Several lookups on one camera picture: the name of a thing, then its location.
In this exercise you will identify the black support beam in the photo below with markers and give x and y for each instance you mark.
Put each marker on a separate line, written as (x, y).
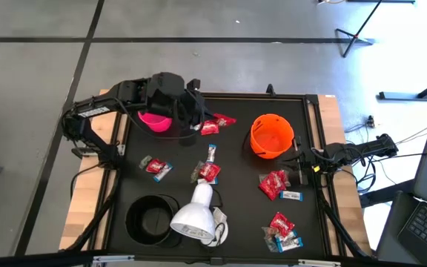
(384, 194)

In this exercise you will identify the laptop computer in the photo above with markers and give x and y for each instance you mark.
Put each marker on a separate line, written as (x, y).
(426, 174)

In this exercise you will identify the pink plastic bucket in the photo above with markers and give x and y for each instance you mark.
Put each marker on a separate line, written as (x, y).
(156, 124)

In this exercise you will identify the black laptop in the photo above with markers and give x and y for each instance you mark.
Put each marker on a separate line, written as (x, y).
(426, 224)

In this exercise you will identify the black plastic bucket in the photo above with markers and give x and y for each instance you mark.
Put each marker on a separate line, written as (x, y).
(150, 220)

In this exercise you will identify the black stand foot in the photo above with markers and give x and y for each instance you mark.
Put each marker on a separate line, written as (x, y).
(402, 96)

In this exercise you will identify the orange plastic bucket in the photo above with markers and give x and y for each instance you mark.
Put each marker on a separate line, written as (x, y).
(273, 142)

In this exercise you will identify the black frame clamp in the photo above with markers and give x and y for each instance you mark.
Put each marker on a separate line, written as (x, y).
(271, 89)

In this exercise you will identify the black tripod stand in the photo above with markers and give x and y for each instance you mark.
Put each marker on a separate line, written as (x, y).
(354, 36)

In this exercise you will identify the black power adapter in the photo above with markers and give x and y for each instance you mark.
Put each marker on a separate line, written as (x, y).
(370, 120)

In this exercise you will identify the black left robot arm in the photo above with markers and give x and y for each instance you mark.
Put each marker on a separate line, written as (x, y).
(98, 107)

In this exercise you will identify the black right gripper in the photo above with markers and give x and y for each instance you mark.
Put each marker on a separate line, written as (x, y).
(311, 161)

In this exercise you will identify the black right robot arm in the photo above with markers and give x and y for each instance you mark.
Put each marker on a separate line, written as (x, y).
(361, 150)

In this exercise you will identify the black table mat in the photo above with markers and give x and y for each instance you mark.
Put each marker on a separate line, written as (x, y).
(235, 207)

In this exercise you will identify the black table frame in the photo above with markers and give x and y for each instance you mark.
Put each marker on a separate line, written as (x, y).
(311, 118)

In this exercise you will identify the white desk lamp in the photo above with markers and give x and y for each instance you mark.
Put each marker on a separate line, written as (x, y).
(195, 219)

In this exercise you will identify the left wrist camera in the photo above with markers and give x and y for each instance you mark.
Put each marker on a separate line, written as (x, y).
(193, 84)

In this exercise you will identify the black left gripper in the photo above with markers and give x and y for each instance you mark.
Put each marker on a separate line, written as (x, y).
(190, 107)

